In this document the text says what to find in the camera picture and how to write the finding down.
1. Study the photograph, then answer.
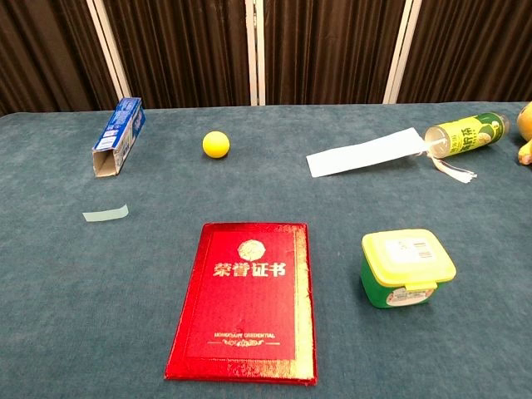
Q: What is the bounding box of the yellow green drink bottle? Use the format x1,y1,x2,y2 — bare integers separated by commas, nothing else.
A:
422,112,510,158

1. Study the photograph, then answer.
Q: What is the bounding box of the teal table cloth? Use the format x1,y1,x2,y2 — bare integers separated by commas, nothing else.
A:
0,101,532,399

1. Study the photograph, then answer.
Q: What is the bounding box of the red honorary certificate book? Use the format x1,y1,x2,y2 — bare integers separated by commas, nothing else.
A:
165,222,318,387

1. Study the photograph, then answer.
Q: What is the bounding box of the dark brown pleated screen panel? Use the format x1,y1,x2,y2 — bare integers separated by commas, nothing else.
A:
397,0,532,104
264,0,407,106
0,0,121,117
102,0,253,111

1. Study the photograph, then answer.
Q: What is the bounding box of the orange yellow round fruit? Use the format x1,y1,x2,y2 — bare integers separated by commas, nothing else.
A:
516,101,532,142

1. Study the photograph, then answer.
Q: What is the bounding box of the white paper bookmark with tassel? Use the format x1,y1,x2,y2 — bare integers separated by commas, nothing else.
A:
306,127,478,185

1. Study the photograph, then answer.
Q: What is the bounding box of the small pale paper strip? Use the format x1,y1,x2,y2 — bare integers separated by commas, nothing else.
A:
81,204,130,223

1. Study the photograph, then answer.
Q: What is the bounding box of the white screen frame post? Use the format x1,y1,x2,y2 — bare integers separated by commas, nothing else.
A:
86,0,133,106
382,0,418,105
244,0,267,107

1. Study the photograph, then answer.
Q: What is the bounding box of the yellow ball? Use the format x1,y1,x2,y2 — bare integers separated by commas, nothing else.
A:
202,131,231,160

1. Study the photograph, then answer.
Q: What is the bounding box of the blue open toothpaste carton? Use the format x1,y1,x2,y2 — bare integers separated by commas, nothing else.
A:
91,96,147,179

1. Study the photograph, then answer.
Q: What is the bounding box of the green tub with yellow lid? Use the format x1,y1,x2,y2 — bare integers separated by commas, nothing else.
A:
359,228,457,309

